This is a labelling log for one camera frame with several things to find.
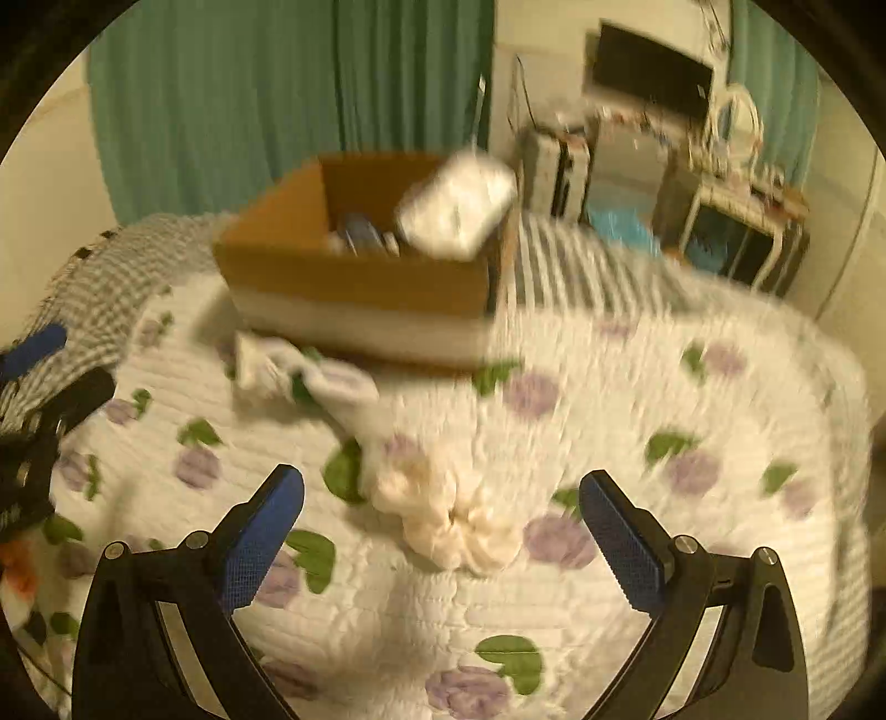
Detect black monitor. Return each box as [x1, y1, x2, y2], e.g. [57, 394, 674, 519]
[594, 22, 715, 120]

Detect white sock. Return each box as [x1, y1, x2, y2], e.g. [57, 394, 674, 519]
[231, 331, 389, 451]

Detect brown cardboard box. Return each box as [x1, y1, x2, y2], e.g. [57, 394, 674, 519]
[212, 153, 522, 369]

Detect white grey cloth bundle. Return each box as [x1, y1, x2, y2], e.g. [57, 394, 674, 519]
[394, 150, 519, 262]

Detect white side table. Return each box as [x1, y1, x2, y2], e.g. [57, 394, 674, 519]
[674, 83, 811, 295]

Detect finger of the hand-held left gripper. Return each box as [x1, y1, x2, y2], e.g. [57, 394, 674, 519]
[0, 324, 68, 382]
[0, 367, 116, 527]

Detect dark items in box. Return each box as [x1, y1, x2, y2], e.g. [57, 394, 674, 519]
[327, 213, 404, 256]

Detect grey striped bedsheet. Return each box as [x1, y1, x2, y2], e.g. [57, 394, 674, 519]
[498, 211, 700, 320]

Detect green curtain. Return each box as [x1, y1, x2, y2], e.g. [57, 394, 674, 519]
[727, 0, 821, 188]
[86, 0, 498, 228]

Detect cream scrunchie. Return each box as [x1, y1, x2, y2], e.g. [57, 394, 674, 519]
[372, 453, 523, 574]

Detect blue plastic bag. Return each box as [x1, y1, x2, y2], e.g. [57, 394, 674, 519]
[587, 200, 662, 256]

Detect grey checkered blanket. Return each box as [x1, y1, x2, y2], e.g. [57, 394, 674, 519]
[0, 213, 240, 430]

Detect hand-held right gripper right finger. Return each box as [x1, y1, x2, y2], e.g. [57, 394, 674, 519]
[579, 470, 808, 720]

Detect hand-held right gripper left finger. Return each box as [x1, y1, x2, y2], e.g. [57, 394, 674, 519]
[72, 464, 306, 720]

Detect floral quilted blanket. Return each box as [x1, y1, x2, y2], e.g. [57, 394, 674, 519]
[0, 273, 874, 720]

